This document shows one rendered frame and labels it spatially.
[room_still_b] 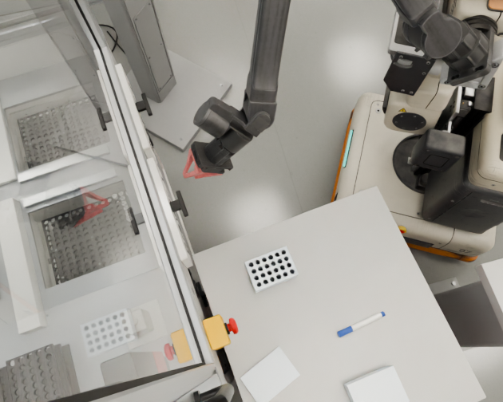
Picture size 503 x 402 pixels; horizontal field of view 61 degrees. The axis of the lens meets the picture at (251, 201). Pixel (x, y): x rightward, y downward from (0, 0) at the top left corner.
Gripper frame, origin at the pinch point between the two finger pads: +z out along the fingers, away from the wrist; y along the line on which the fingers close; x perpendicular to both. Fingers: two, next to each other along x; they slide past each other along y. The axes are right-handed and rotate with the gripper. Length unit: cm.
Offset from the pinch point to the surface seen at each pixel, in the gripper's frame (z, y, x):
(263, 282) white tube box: 6.8, -19.1, 28.3
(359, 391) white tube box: -3, -27, 61
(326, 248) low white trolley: -5.0, -36.2, 24.8
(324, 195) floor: 29, -110, -11
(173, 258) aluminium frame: 6.4, 7.6, 18.8
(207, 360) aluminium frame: 6.0, 7.3, 41.9
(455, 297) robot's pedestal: -13, -88, 51
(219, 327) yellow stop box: 8.6, -1.3, 36.0
